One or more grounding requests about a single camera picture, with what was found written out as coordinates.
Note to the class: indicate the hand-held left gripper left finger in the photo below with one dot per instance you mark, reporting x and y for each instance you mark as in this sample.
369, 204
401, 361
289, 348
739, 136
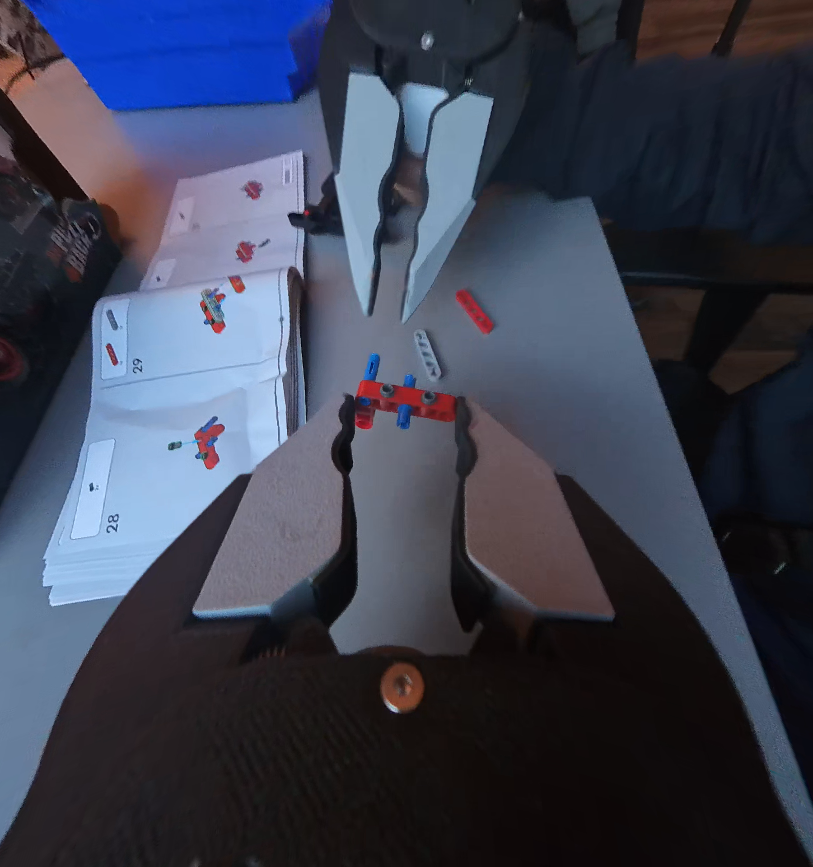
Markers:
278, 515

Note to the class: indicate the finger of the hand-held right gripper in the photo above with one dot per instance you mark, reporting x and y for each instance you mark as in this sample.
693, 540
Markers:
447, 203
366, 196

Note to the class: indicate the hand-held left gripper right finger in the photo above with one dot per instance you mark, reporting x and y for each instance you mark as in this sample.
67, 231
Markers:
521, 521

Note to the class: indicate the red lego beam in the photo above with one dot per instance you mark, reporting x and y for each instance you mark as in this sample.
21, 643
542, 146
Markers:
475, 311

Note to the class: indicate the grey lego beam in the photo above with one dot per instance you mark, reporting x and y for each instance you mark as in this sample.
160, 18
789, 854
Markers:
427, 353

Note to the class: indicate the red and blue lego assembly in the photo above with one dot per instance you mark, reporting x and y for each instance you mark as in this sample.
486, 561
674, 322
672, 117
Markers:
401, 401

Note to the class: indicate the small black lego piece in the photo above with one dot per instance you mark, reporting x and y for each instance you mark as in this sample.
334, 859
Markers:
309, 218

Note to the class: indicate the lego instruction booklet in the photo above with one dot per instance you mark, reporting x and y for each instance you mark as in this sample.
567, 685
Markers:
190, 379

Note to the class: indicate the black lego set box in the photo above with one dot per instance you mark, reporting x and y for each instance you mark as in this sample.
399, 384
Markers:
24, 271

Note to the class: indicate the blue plastic bin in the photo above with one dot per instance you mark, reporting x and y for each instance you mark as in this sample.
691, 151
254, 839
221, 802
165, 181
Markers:
183, 47

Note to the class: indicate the dark wooden chair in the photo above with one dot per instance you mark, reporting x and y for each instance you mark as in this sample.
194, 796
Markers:
725, 271

